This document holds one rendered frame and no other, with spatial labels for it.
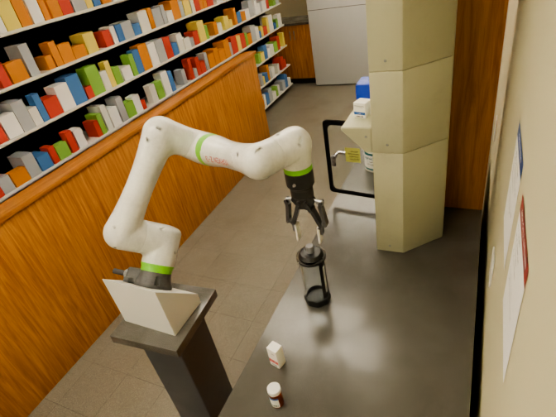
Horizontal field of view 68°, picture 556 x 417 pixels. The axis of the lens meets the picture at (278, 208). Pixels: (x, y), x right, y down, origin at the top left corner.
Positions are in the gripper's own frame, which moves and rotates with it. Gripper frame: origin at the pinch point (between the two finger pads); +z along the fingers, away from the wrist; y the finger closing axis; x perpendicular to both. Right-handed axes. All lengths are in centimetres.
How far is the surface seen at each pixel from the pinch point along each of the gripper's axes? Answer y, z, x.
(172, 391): 65, 76, 34
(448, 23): -38, -55, -46
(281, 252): 86, 126, -120
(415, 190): -30.1, 3.3, -37.6
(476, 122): -49, -10, -71
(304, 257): 1.4, 8.1, 3.6
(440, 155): -38, -8, -45
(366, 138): -13.3, -20.5, -33.5
